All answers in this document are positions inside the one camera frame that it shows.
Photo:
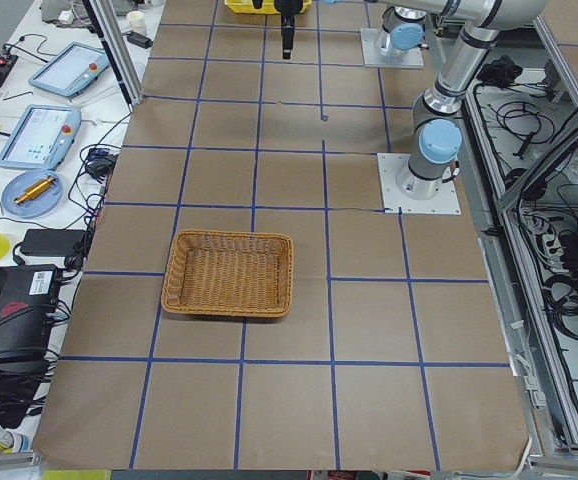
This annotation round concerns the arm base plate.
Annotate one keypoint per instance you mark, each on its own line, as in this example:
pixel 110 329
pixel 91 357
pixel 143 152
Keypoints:
pixel 374 57
pixel 404 193

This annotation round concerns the black computer box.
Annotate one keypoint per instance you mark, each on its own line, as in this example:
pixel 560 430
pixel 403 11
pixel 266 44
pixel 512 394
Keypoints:
pixel 28 296

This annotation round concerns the blue plate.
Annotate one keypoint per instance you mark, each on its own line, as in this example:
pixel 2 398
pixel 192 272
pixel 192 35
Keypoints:
pixel 35 208

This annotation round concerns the brass cylinder tool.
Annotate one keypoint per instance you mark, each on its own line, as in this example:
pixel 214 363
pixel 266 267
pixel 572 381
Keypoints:
pixel 35 190

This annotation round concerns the black power adapter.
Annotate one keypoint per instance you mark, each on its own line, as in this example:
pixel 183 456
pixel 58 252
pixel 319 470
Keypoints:
pixel 51 242

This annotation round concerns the brown wicker basket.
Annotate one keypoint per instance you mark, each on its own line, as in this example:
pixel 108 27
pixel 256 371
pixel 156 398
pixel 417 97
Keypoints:
pixel 230 274

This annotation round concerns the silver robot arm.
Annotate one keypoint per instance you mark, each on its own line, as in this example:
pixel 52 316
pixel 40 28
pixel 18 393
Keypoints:
pixel 437 138
pixel 403 29

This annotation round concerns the teach pendant tablet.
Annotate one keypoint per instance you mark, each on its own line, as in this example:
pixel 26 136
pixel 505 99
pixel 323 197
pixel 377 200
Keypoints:
pixel 71 71
pixel 41 138

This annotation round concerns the white paper cup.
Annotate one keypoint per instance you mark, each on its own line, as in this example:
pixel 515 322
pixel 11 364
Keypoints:
pixel 136 21

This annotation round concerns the white power strip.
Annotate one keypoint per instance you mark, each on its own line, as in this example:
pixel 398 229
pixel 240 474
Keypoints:
pixel 551 246

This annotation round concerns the black cloth bundle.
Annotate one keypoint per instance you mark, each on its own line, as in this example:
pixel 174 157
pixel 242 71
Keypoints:
pixel 502 72

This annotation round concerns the aluminium frame post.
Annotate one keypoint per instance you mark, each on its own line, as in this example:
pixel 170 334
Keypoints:
pixel 105 18

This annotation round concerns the upper teach pendant tablet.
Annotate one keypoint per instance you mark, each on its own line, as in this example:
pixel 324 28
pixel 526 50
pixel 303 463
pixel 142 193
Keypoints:
pixel 71 71

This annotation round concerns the yellow plastic basket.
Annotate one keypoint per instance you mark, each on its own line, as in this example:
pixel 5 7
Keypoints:
pixel 247 7

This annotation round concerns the lower teach pendant tablet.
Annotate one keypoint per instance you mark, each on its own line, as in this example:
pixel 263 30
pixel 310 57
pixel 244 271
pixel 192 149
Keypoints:
pixel 41 138

